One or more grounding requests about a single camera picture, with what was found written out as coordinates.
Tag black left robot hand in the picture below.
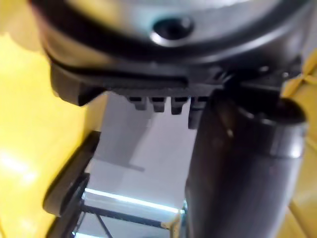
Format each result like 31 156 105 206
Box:
31 0 313 238

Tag black plastic housing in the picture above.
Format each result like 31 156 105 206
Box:
43 130 101 238

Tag yellow metal shelf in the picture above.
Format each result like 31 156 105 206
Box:
0 0 317 238

